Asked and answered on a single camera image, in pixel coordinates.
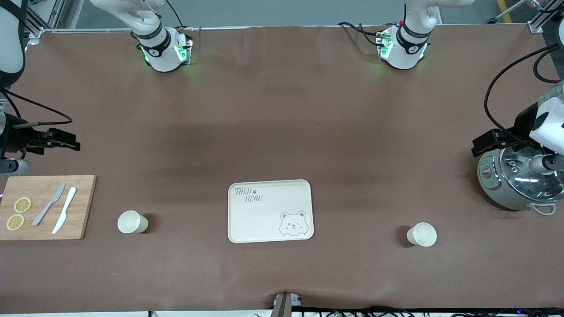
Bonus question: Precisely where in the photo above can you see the black base power cables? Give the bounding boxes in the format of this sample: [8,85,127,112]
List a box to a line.
[338,21,385,47]

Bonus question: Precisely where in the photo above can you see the white plastic knife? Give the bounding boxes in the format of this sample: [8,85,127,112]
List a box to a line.
[52,187,77,235]

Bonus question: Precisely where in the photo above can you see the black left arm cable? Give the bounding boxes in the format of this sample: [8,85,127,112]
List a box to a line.
[484,43,564,147]

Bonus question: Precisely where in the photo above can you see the white plastic cup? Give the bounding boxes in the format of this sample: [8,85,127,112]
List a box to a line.
[406,222,437,247]
[117,210,149,234]

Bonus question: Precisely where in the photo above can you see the grey plastic knife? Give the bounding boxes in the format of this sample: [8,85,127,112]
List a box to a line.
[32,183,66,227]

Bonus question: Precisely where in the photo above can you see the aluminium frame profile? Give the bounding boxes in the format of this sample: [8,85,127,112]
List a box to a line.
[24,0,67,44]
[528,0,564,34]

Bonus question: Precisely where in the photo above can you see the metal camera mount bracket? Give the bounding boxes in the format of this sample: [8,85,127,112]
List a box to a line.
[272,291,304,317]

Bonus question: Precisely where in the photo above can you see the white bear print tray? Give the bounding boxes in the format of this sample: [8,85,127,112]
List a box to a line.
[227,179,315,243]

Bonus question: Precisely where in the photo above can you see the wooden cutting board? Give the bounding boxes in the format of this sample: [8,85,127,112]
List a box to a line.
[0,175,97,241]

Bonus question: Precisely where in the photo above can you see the metal stand leg with caster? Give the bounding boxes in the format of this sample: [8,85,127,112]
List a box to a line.
[487,0,529,24]

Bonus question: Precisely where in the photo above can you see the brown table mat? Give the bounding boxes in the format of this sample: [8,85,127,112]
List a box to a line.
[0,24,564,314]

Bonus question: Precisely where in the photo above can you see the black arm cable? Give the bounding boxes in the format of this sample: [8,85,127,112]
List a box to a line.
[484,43,564,147]
[0,87,74,128]

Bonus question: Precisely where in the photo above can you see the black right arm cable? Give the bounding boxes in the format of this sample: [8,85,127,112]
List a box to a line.
[0,87,74,128]

